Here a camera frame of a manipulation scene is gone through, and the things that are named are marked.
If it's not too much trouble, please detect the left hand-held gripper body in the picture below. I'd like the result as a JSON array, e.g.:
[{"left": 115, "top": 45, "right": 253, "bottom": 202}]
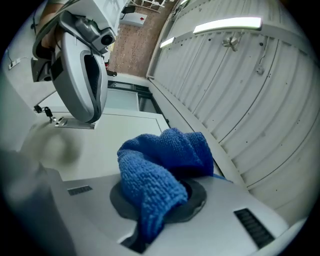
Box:
[{"left": 31, "top": 0, "right": 128, "bottom": 83}]

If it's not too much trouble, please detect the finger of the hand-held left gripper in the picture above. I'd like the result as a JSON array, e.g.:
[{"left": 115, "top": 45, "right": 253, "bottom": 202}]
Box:
[
  {"left": 84, "top": 50, "right": 109, "bottom": 119},
  {"left": 51, "top": 31, "right": 98, "bottom": 124}
]

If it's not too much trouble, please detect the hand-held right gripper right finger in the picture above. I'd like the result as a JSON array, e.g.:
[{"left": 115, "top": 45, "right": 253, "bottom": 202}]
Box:
[{"left": 146, "top": 177, "right": 291, "bottom": 256}]

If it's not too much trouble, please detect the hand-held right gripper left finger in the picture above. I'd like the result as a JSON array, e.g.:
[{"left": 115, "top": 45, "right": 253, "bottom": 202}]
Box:
[{"left": 49, "top": 169, "right": 141, "bottom": 256}]

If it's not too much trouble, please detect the blue microfibre cloth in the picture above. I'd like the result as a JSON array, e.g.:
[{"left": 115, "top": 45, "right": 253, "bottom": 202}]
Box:
[{"left": 116, "top": 127, "right": 234, "bottom": 245}]

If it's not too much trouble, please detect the person's left forearm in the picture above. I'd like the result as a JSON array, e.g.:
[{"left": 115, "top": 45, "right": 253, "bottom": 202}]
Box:
[{"left": 39, "top": 0, "right": 63, "bottom": 50}]

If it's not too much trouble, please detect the dark-framed frosted window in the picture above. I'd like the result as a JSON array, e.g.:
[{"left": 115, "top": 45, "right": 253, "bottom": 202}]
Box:
[{"left": 106, "top": 79, "right": 165, "bottom": 116}]

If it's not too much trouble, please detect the black-headed key bunch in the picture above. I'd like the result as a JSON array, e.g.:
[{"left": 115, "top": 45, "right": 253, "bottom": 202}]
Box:
[{"left": 33, "top": 105, "right": 57, "bottom": 124}]

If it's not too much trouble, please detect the long ceiling light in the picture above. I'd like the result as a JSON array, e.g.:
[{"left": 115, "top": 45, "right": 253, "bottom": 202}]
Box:
[
  {"left": 192, "top": 16, "right": 263, "bottom": 35},
  {"left": 159, "top": 36, "right": 176, "bottom": 49}
]

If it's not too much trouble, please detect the white wall box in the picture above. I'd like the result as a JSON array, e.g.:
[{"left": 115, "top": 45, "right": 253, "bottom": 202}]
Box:
[{"left": 119, "top": 10, "right": 148, "bottom": 27}]

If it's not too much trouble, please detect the chrome recessed door handle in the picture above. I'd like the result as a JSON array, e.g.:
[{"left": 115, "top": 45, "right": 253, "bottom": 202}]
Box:
[{"left": 54, "top": 117, "right": 97, "bottom": 130}]

